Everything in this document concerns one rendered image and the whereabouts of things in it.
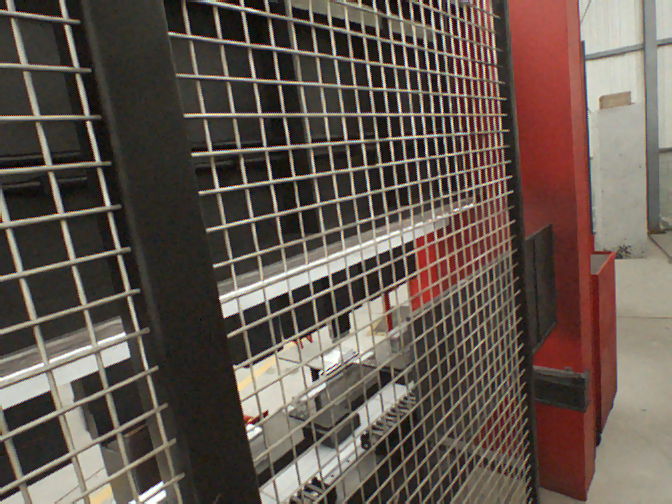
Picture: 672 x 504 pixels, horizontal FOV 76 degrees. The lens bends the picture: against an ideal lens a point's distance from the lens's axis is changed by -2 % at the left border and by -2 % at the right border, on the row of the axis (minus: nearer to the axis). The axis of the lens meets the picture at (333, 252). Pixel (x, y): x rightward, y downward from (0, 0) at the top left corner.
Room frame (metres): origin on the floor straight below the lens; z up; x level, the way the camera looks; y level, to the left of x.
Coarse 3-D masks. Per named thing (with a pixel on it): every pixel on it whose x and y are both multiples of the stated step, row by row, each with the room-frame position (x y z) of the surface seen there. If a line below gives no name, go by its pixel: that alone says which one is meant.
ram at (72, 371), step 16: (432, 224) 1.99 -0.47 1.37; (448, 224) 2.10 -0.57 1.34; (400, 240) 1.78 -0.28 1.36; (336, 256) 1.47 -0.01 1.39; (352, 256) 1.54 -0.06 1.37; (368, 256) 1.61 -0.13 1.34; (304, 272) 1.35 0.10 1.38; (320, 272) 1.41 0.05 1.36; (272, 288) 1.25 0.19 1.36; (224, 304) 1.13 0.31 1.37; (80, 352) 0.86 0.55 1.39; (112, 352) 0.90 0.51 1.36; (128, 352) 0.93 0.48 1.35; (32, 368) 0.79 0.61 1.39; (64, 368) 0.83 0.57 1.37; (80, 368) 0.85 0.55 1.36; (96, 368) 0.87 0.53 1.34; (16, 384) 0.77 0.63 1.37; (32, 384) 0.79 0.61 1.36; (48, 384) 0.80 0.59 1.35; (0, 400) 0.75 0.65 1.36; (16, 400) 0.76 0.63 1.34
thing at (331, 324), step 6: (342, 318) 1.51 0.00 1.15; (348, 318) 1.53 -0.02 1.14; (330, 324) 1.47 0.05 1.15; (342, 324) 1.51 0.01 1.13; (348, 324) 1.53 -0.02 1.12; (330, 330) 1.47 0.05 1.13; (336, 330) 1.48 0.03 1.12; (342, 330) 1.50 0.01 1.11; (348, 330) 1.53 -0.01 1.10; (330, 336) 1.47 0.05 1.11; (336, 336) 1.48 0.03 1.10; (342, 336) 1.51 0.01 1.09
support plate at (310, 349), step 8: (304, 344) 1.70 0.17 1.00; (312, 344) 1.69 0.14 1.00; (328, 344) 1.66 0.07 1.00; (288, 352) 1.64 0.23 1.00; (296, 352) 1.63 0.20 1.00; (304, 352) 1.62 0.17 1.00; (312, 352) 1.61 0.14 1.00; (288, 360) 1.58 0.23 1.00; (296, 360) 1.56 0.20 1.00; (304, 360) 1.55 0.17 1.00; (312, 360) 1.53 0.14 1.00; (320, 360) 1.52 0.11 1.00; (320, 368) 1.47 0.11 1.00
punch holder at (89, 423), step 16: (112, 368) 0.90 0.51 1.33; (128, 368) 0.92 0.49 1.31; (80, 384) 0.86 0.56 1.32; (96, 384) 0.87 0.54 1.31; (112, 384) 0.89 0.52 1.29; (128, 384) 0.91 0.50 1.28; (80, 400) 0.88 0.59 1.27; (96, 400) 0.86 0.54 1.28; (128, 400) 0.91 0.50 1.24; (80, 416) 0.90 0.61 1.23; (96, 416) 0.85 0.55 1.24; (128, 416) 0.90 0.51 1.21; (96, 432) 0.86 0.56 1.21; (128, 432) 0.89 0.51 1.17
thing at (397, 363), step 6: (366, 360) 1.46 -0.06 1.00; (396, 360) 1.36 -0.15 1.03; (402, 360) 1.35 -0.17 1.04; (408, 360) 1.34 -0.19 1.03; (372, 366) 1.41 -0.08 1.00; (384, 366) 1.33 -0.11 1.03; (396, 366) 1.31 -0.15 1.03; (402, 366) 1.31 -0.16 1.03; (408, 366) 1.32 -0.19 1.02; (378, 372) 1.33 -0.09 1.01; (384, 372) 1.32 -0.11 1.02; (390, 372) 1.31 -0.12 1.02; (396, 372) 1.30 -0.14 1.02; (402, 372) 1.29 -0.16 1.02; (408, 372) 1.29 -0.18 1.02; (384, 378) 1.32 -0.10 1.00; (390, 378) 1.31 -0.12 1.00; (402, 378) 1.28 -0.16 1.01; (408, 378) 1.28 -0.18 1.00; (402, 384) 1.28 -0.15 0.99
